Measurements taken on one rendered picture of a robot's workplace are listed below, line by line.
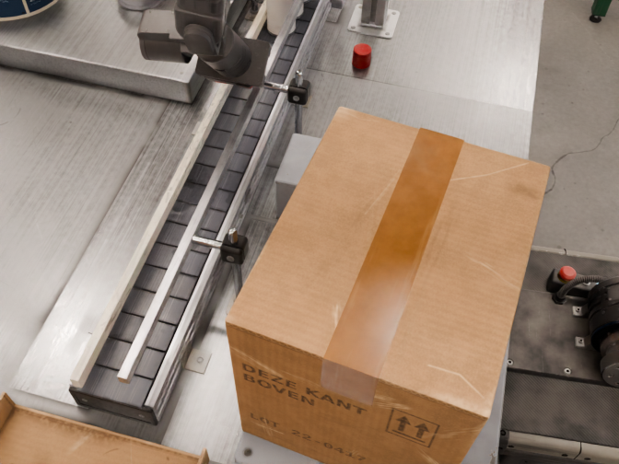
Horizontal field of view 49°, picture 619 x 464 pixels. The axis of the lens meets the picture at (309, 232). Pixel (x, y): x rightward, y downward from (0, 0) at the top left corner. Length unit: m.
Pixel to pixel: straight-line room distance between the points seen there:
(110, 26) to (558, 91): 1.76
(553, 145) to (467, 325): 1.86
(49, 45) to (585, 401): 1.31
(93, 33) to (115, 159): 0.27
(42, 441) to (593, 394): 1.18
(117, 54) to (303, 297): 0.75
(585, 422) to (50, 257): 1.15
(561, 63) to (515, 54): 1.41
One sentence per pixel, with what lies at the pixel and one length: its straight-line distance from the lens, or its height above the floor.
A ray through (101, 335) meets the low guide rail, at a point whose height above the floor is 0.91.
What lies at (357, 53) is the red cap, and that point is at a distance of 1.27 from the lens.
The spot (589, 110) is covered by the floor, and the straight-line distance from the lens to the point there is 2.63.
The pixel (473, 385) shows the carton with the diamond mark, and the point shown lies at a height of 1.12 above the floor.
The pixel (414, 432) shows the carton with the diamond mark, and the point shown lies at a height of 1.04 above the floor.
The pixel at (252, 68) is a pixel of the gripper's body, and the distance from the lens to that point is 1.02.
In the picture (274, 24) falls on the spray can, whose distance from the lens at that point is 1.26.
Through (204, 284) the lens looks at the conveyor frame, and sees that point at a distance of 0.92.
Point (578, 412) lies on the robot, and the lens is 1.64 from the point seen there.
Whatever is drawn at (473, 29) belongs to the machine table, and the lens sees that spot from 1.42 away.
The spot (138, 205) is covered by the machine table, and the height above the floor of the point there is 0.83.
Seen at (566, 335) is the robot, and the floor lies 0.26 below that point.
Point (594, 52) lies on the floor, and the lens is 2.90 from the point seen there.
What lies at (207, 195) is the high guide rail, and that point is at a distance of 0.90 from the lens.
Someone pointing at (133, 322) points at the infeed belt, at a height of 0.88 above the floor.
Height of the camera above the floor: 1.65
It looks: 53 degrees down
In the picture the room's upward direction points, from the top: 2 degrees clockwise
